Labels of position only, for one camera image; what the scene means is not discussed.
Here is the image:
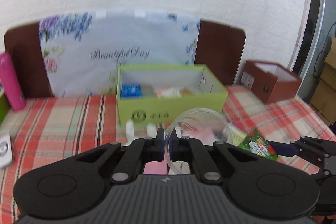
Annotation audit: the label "green open shoe box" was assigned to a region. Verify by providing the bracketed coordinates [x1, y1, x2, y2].
[116, 64, 228, 125]

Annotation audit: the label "pink thermos bottle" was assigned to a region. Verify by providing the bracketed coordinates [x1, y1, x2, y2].
[1, 52, 26, 111]

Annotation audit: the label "red plaid bed sheet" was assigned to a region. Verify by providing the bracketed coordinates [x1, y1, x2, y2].
[1, 86, 335, 223]

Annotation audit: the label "white power bank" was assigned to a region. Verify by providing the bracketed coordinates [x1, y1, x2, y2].
[0, 134, 13, 169]

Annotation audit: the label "green printed small box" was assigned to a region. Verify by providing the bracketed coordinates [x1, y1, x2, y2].
[238, 129, 278, 161]

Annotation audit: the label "floral Beautiful Day plastic bag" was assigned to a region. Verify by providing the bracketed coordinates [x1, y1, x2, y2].
[39, 11, 201, 97]

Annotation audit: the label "stacked cardboard boxes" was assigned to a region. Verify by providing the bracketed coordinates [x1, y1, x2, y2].
[310, 36, 336, 124]

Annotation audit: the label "dark brown headboard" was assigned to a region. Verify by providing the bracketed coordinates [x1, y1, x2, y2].
[4, 20, 246, 98]

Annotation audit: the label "blue square packet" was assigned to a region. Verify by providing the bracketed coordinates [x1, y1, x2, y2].
[120, 84, 142, 97]

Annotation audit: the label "clear plastic round container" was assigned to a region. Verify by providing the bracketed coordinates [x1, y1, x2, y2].
[165, 108, 234, 174]

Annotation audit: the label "green box lid tray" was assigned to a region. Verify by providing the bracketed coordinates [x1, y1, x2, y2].
[0, 93, 11, 124]

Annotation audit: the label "white pink glove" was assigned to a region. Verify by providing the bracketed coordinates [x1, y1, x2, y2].
[124, 120, 168, 175]

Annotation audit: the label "brown open cardboard box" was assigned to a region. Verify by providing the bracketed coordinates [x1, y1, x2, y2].
[240, 60, 302, 105]

